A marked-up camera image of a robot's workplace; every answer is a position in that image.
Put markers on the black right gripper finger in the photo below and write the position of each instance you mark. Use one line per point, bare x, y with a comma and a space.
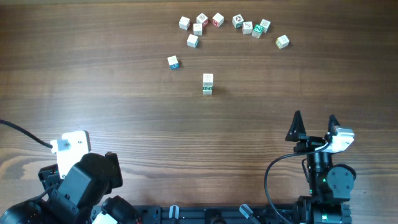
297, 130
332, 124

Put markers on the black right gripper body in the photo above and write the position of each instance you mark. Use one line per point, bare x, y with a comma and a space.
309, 144

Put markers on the wooden block globe picture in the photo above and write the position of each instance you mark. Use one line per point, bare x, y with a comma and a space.
207, 90

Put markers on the wooden block tan pattern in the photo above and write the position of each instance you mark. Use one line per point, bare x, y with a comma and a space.
208, 78

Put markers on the plain wooden block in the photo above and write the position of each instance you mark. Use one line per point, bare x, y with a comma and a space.
197, 29
207, 84

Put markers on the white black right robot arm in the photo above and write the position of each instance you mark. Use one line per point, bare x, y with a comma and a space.
330, 185

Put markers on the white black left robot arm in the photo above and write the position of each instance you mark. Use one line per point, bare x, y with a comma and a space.
73, 199

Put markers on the wooden block yellow side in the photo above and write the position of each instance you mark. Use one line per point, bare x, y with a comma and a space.
282, 41

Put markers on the wooden block green Z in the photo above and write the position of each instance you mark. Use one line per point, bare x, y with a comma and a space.
257, 31

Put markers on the wooden block grid pattern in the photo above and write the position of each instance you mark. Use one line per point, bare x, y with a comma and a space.
265, 24

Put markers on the wooden block grey figure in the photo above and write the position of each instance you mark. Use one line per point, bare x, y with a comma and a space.
247, 27

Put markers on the wooden block black symbol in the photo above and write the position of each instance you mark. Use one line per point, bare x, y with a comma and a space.
237, 21

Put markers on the wooden block red letter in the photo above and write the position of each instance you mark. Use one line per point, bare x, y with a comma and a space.
217, 19

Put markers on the wooden block blue side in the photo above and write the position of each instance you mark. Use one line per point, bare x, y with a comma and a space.
173, 62

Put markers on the wooden block red side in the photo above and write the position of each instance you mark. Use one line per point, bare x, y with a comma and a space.
202, 19

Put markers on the wooden block far left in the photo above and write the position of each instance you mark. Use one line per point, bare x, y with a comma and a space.
184, 23

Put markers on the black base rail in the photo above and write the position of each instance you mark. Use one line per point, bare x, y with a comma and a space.
229, 215

